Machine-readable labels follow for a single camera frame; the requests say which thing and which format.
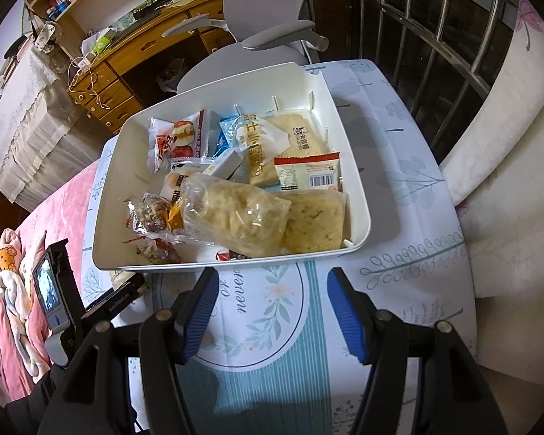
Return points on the person's dark clothing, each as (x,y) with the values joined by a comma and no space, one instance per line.
(27,412)

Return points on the white plastic storage box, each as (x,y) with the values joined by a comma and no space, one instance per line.
(136,163)

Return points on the beige bread packet black print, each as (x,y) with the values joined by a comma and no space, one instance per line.
(174,185)

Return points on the clear nut bar packet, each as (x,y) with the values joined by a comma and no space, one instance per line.
(156,251)
(149,213)

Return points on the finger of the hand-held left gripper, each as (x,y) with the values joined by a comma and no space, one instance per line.
(113,300)

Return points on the green packet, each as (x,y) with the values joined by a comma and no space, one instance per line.
(102,45)

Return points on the tree print tablecloth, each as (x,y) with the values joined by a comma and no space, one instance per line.
(412,190)

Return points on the grey office chair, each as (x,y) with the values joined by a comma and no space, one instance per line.
(263,9)

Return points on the black hat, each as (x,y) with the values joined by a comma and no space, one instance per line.
(13,47)

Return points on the lace cloth covered furniture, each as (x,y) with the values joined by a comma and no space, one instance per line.
(27,122)

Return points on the red-edged beige snack packet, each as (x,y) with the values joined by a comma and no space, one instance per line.
(308,170)

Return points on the cartoon printed blanket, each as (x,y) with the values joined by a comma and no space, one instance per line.
(13,299)

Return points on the dark red-edged snack packet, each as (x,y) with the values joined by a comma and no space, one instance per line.
(229,256)

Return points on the clear herb bread packet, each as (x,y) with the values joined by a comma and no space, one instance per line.
(317,226)

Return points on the floral fabric bag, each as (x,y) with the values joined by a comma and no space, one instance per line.
(47,36)

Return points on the metal window grille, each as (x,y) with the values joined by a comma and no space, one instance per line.
(435,54)

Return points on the wooden desk with drawers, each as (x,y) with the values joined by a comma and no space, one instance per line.
(131,54)

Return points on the blue snack packet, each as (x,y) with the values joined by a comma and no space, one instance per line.
(229,138)

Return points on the white packet yellow lettering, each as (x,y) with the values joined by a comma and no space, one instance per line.
(256,145)

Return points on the red white pastry picture packet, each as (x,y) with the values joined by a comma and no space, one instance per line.
(177,140)

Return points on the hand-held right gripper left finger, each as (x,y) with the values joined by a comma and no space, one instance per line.
(199,321)

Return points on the orange snack packet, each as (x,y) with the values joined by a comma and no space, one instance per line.
(174,220)

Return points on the white floral curtain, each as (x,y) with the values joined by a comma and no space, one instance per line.
(503,190)

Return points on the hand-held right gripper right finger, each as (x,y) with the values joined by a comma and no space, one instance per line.
(347,321)

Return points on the clear floss cake packet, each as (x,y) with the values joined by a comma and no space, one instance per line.
(235,217)

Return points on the pink bed blanket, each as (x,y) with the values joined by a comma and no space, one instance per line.
(59,217)

